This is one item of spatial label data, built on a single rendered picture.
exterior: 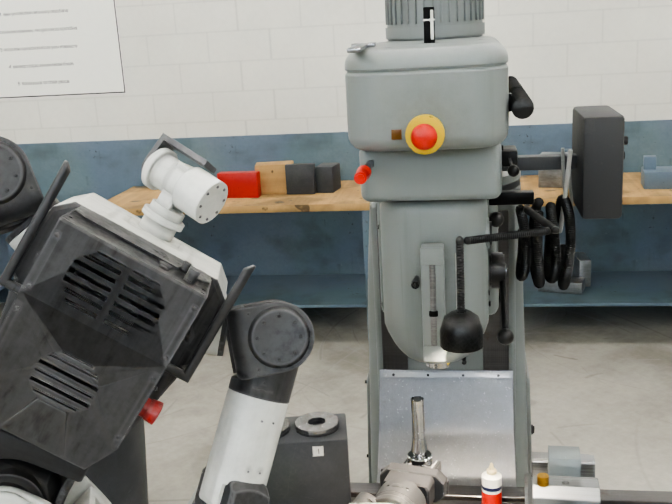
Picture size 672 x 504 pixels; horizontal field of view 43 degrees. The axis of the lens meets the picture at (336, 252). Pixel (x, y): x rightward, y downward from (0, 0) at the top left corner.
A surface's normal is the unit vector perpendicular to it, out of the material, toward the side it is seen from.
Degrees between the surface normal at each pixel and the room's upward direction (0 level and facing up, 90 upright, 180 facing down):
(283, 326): 74
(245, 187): 90
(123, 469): 94
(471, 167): 90
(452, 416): 62
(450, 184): 90
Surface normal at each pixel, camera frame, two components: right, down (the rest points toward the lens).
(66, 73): -0.15, 0.27
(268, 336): 0.13, -0.03
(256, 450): 0.54, 0.09
